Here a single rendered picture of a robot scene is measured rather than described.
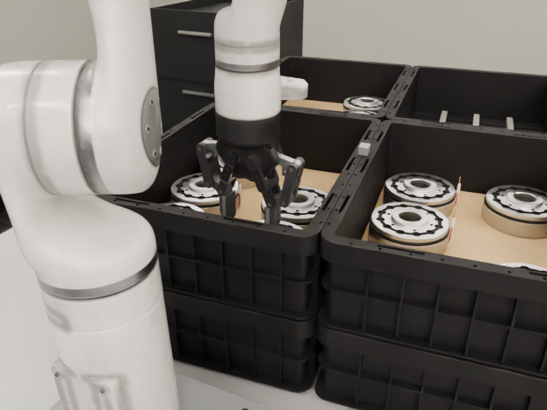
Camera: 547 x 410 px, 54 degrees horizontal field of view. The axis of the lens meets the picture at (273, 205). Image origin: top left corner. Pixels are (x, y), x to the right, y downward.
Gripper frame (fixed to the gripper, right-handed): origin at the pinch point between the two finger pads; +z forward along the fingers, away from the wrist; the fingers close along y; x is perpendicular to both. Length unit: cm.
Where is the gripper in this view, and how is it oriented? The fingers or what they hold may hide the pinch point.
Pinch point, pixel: (249, 214)
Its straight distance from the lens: 68.3
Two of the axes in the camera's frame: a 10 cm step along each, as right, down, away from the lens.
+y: 8.9, 2.3, -3.8
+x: 4.5, -4.5, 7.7
